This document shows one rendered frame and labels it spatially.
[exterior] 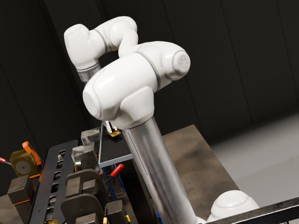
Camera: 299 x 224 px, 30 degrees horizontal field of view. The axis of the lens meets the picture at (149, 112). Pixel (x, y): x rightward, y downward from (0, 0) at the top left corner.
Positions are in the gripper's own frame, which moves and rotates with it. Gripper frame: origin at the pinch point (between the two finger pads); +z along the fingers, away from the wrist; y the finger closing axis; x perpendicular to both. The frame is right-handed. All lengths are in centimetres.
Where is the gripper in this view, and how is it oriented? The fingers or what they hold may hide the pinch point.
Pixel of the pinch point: (109, 123)
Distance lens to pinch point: 223.6
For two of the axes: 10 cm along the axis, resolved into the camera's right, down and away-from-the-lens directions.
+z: 3.0, 8.7, 4.0
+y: -8.5, 4.3, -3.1
